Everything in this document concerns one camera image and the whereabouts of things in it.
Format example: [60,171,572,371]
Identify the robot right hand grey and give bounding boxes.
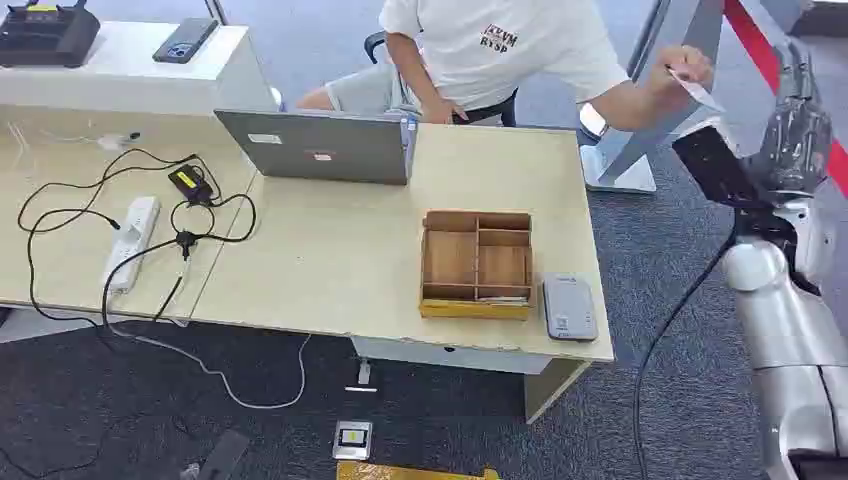
[745,42,834,195]

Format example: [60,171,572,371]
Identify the looped black adapter cable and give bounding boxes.
[168,190,258,261]

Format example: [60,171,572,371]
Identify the black cable with junction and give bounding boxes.
[100,230,200,339]

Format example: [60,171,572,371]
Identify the metal floor socket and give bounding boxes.
[331,420,374,462]

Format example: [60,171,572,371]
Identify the grey laptop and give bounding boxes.
[213,109,419,187]

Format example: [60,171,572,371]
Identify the person's left hand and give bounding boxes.
[645,44,715,101]

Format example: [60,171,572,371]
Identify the white cable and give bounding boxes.
[105,321,313,411]

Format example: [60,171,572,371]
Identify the black desktop device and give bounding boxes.
[0,0,102,69]

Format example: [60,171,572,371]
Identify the white cabinet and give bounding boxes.
[0,19,280,150]

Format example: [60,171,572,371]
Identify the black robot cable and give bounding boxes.
[631,218,740,480]

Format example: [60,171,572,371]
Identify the person's right hand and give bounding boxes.
[422,97,470,126]

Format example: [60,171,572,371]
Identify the white power strip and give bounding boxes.
[101,195,162,295]

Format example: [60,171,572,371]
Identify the person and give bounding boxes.
[294,0,717,134]

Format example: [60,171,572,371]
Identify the black flat floor object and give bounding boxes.
[197,429,252,480]

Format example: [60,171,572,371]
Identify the wooden compartment box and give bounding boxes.
[418,209,537,322]

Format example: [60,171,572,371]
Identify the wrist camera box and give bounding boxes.
[670,117,773,208]

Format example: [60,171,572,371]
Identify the white card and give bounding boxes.
[665,66,727,114]

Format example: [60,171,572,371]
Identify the yellow sheet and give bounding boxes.
[336,460,501,480]

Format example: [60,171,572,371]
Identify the grey metal stand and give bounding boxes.
[579,0,727,195]

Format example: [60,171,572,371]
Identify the black power adapter yellow label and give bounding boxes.
[166,164,215,206]

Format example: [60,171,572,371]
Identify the grey card reader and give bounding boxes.
[541,272,600,343]

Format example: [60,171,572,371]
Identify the dark smartphone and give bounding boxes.
[151,17,220,66]

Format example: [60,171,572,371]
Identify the pale desk leg panel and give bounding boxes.
[523,357,592,425]

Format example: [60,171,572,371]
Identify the long thin black cable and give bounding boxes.
[16,146,200,329]

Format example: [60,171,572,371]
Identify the white desk bracket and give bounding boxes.
[344,357,379,394]

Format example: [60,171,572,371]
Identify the small white plug adapter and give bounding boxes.
[95,131,142,152]

